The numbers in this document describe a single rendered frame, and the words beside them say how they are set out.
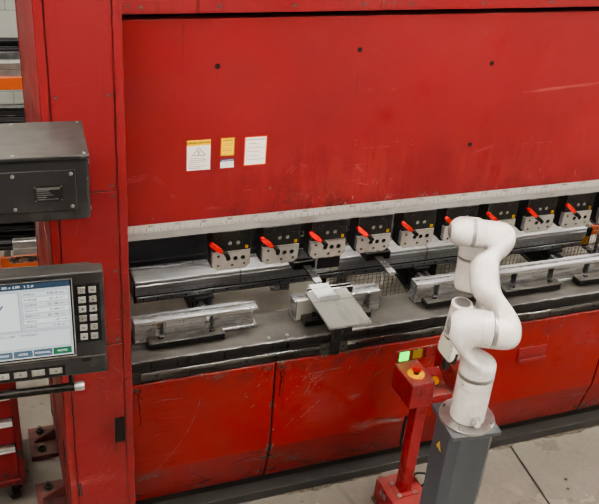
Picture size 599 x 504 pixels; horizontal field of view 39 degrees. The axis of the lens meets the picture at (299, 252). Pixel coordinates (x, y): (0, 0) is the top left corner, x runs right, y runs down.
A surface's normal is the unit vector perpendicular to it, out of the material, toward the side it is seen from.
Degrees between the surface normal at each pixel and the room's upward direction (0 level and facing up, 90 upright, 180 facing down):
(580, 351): 90
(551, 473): 0
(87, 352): 90
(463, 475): 90
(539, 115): 90
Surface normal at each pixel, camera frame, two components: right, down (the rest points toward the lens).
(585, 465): 0.07, -0.87
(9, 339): 0.29, 0.49
